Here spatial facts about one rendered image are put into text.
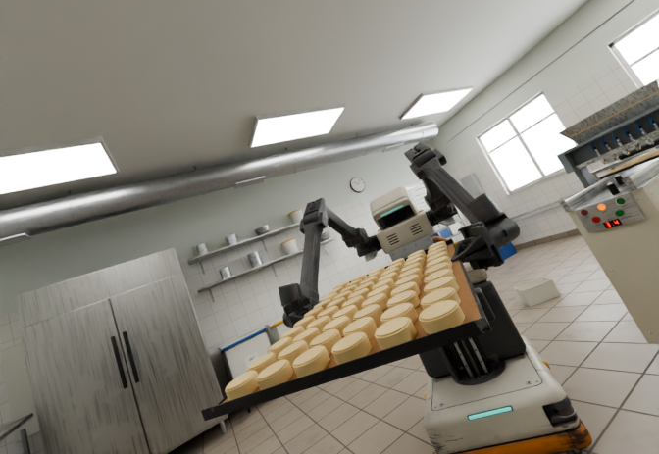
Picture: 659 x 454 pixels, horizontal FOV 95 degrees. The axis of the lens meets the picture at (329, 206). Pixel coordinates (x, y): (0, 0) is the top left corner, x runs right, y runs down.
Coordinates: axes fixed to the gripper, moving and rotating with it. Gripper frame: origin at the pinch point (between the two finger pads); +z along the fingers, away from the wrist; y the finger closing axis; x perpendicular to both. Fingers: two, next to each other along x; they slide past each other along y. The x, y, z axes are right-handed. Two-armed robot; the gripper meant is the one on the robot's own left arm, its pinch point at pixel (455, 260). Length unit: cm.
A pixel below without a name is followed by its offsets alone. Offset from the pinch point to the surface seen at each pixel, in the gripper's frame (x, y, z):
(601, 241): 44, 42, -139
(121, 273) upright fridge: 336, -87, 111
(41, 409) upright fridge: 326, 5, 195
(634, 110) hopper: 29, -13, -218
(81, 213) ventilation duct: 324, -159, 124
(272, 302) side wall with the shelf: 422, 18, -38
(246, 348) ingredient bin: 353, 48, 22
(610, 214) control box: 33, 29, -137
